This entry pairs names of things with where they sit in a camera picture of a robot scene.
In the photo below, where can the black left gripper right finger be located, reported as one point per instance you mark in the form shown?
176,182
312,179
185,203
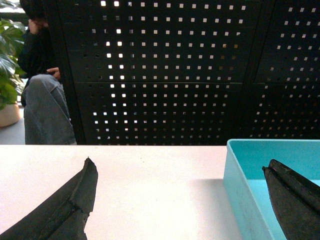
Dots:
295,201

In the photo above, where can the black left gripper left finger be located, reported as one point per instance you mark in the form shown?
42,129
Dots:
62,216

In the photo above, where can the light teal plastic bin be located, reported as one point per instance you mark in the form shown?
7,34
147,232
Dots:
245,183

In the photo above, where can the seated person in jeans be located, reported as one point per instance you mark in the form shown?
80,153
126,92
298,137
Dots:
46,115

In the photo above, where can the green potted plant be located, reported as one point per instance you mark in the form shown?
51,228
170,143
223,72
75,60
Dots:
11,83

